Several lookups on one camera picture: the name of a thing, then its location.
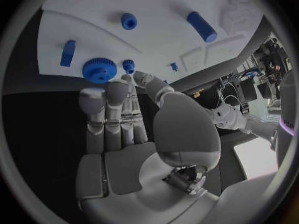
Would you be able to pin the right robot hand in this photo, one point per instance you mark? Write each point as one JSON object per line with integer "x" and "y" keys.
{"x": 121, "y": 171}

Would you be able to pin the blue long cylinder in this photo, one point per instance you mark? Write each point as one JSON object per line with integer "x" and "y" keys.
{"x": 202, "y": 27}

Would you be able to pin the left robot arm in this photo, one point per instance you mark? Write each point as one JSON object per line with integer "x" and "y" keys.
{"x": 231, "y": 117}

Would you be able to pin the blue gear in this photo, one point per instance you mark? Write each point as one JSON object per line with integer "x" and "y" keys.
{"x": 99, "y": 69}

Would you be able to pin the white task board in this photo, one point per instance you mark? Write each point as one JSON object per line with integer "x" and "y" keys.
{"x": 158, "y": 41}

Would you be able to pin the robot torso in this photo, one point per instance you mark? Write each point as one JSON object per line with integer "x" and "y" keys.
{"x": 288, "y": 100}

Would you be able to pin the blue plug with hole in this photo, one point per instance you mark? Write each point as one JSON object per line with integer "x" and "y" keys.
{"x": 128, "y": 21}

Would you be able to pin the tiny blue peg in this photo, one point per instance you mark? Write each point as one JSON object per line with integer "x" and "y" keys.
{"x": 174, "y": 66}

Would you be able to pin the small blue toothed peg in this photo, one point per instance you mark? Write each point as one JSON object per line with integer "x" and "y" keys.
{"x": 128, "y": 66}

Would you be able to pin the blue block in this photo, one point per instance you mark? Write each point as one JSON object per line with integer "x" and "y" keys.
{"x": 67, "y": 54}

